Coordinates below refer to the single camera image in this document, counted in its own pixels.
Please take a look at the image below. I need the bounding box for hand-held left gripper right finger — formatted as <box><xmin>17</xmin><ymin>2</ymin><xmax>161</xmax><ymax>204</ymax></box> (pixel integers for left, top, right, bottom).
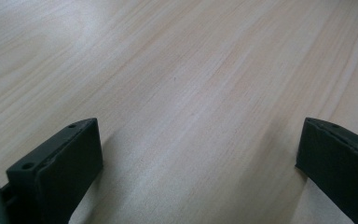
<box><xmin>295</xmin><ymin>117</ymin><xmax>358</xmax><ymax>224</ymax></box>

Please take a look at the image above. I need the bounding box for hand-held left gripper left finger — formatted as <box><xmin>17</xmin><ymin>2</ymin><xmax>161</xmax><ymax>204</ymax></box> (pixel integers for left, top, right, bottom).
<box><xmin>6</xmin><ymin>117</ymin><xmax>104</xmax><ymax>224</ymax></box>

